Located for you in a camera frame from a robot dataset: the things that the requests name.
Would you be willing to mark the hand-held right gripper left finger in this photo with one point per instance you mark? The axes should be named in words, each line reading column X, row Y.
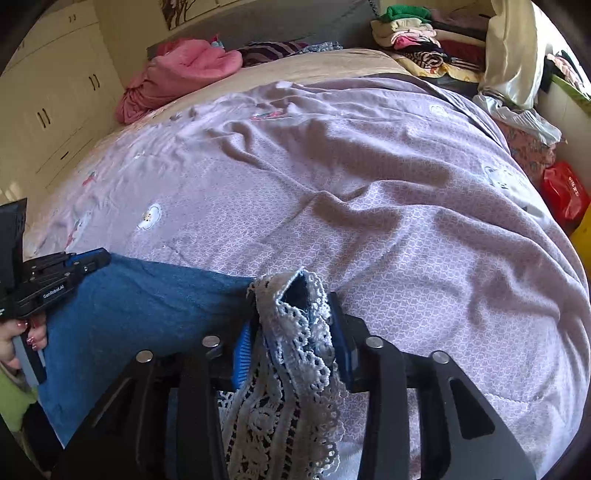
column 242, row 353

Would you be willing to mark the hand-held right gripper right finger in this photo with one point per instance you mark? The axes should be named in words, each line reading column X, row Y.
column 344, row 344

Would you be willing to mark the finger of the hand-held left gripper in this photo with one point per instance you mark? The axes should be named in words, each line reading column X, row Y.
column 90, row 255
column 94, row 268

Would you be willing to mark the blue pants with lace trim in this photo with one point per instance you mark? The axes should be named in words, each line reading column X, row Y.
column 138, row 304

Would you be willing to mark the person's left forearm green sleeve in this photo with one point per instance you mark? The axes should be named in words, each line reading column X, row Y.
column 14, row 401

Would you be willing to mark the person's left hand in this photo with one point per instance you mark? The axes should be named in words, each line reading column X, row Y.
column 9, row 341

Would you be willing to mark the cream wardrobe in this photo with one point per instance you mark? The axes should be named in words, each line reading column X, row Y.
column 55, row 83

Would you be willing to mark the pink blanket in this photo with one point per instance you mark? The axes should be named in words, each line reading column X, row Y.
column 184, row 64

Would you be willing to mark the yellow object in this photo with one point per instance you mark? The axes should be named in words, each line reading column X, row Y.
column 582, row 249

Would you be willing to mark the pink floral cloth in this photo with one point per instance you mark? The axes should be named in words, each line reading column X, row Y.
column 531, row 152

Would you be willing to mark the red plastic bag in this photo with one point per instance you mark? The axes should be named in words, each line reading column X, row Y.
column 565, row 191

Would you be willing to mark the dark striped cloth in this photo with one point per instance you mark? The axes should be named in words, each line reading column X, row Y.
column 272, row 50

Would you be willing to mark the white plastic bag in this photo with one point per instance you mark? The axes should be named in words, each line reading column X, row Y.
column 521, row 117

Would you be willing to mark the grey upholstered headboard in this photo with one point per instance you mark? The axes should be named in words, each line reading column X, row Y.
column 277, row 23

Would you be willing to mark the blue floral cloth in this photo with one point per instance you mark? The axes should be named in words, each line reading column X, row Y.
column 323, row 46

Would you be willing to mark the stack of folded clothes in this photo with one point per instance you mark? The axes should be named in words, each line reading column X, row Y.
column 415, row 41

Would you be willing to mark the green storage box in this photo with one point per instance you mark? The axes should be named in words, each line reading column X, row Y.
column 572, row 92

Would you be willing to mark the cream curtain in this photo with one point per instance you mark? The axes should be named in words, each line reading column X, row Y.
column 517, row 50

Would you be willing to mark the tree wall picture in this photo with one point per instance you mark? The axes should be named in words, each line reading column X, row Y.
column 175, row 11

